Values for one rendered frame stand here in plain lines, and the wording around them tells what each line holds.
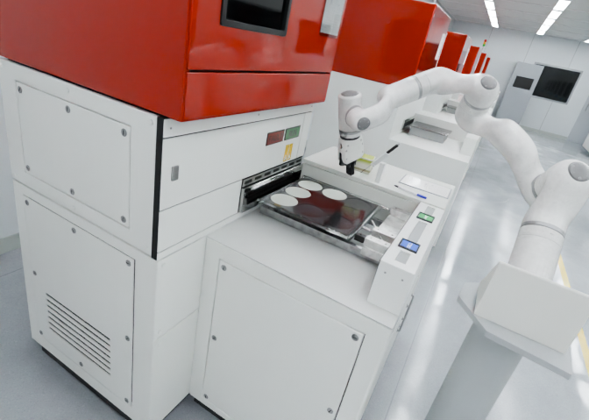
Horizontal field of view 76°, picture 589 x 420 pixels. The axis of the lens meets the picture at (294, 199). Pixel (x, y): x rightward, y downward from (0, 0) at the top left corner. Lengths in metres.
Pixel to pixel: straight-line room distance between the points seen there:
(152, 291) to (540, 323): 1.08
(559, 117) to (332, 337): 13.65
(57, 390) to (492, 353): 1.61
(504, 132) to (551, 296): 0.55
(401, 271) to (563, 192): 0.58
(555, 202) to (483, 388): 0.62
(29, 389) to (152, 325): 0.79
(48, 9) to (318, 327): 1.12
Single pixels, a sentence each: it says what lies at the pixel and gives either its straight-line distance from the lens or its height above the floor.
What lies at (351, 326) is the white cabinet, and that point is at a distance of 1.10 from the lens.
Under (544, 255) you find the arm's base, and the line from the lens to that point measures 1.31.
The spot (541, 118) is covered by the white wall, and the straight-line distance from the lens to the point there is 14.44.
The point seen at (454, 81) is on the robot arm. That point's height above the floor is 1.41.
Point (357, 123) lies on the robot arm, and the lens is 1.32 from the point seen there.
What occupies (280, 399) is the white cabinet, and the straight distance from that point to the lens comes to 1.42.
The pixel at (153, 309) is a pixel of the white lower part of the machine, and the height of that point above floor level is 0.65.
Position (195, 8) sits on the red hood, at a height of 1.46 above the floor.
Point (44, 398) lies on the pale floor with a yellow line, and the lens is 1.91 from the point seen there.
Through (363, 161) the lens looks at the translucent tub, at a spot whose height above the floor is 1.01.
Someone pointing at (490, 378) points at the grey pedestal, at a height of 0.62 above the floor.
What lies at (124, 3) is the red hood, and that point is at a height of 1.44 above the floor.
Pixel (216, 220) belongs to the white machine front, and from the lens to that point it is 1.25.
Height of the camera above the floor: 1.46
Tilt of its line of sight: 24 degrees down
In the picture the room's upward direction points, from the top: 12 degrees clockwise
